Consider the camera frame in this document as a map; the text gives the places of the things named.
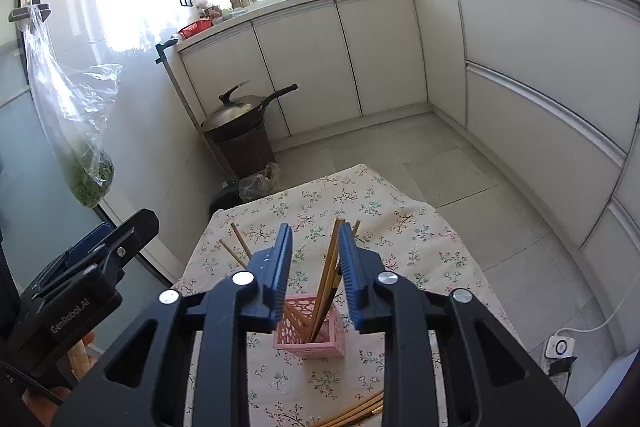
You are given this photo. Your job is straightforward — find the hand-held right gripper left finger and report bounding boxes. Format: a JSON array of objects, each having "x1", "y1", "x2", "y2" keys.
[{"x1": 52, "y1": 223, "x2": 294, "y2": 427}]

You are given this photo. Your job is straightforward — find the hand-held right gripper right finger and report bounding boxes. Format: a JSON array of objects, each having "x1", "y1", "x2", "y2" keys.
[{"x1": 338, "y1": 223, "x2": 581, "y2": 427}]

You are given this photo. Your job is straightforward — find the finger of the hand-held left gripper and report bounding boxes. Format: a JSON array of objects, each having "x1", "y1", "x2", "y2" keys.
[
  {"x1": 31, "y1": 208, "x2": 161, "y2": 309},
  {"x1": 34, "y1": 223, "x2": 114, "y2": 289}
]

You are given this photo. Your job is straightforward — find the tan bamboo chopstick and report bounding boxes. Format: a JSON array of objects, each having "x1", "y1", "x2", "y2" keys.
[
  {"x1": 317, "y1": 218, "x2": 347, "y2": 339},
  {"x1": 320, "y1": 220, "x2": 362, "y2": 334},
  {"x1": 218, "y1": 239, "x2": 312, "y2": 327},
  {"x1": 229, "y1": 222, "x2": 253, "y2": 259},
  {"x1": 310, "y1": 217, "x2": 342, "y2": 343}
]

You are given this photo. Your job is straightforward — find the pink perforated utensil holder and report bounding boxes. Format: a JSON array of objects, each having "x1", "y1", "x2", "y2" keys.
[{"x1": 272, "y1": 294, "x2": 347, "y2": 361}]

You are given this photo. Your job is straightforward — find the pile of wooden chopsticks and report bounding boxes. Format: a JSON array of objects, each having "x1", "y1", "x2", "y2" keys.
[{"x1": 315, "y1": 388, "x2": 386, "y2": 427}]

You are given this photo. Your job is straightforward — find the person's left hand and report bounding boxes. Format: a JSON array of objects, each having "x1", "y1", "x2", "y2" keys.
[{"x1": 22, "y1": 329, "x2": 97, "y2": 423}]

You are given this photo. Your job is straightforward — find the floral tablecloth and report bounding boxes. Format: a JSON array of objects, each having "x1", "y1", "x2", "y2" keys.
[{"x1": 175, "y1": 163, "x2": 507, "y2": 427}]

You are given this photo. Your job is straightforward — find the plastic bag of greens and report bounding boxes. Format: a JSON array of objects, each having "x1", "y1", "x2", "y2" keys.
[{"x1": 22, "y1": 4, "x2": 124, "y2": 208}]

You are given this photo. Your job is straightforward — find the crumpled clear plastic bag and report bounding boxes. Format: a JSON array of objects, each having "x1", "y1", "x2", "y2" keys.
[{"x1": 238, "y1": 162, "x2": 282, "y2": 201}]

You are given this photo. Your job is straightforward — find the frosted glass sliding door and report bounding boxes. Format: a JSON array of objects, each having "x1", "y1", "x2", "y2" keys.
[{"x1": 0, "y1": 0, "x2": 176, "y2": 303}]

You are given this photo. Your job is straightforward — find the brown bin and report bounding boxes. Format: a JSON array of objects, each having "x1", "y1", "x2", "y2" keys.
[{"x1": 212, "y1": 127, "x2": 277, "y2": 181}]

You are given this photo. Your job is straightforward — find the dark wok with lid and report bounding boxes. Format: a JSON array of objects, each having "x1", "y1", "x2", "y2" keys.
[{"x1": 201, "y1": 80, "x2": 299, "y2": 143}]

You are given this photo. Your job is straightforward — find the red basket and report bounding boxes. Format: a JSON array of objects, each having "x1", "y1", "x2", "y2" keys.
[{"x1": 178, "y1": 19, "x2": 214, "y2": 40}]

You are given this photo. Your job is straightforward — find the white power strip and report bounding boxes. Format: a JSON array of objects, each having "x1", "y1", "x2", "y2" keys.
[{"x1": 542, "y1": 333, "x2": 577, "y2": 364}]

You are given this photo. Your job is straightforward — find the black door hook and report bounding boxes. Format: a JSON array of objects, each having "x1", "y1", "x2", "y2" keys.
[{"x1": 8, "y1": 0, "x2": 53, "y2": 24}]

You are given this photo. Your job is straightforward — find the white kitchen cabinets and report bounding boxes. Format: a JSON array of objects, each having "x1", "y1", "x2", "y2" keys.
[{"x1": 175, "y1": 0, "x2": 640, "y2": 360}]

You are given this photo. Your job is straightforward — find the black cable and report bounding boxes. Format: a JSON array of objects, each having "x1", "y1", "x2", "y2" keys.
[{"x1": 0, "y1": 358, "x2": 67, "y2": 406}]

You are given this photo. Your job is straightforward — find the white power cable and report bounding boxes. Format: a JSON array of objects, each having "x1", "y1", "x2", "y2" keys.
[{"x1": 569, "y1": 303, "x2": 627, "y2": 339}]

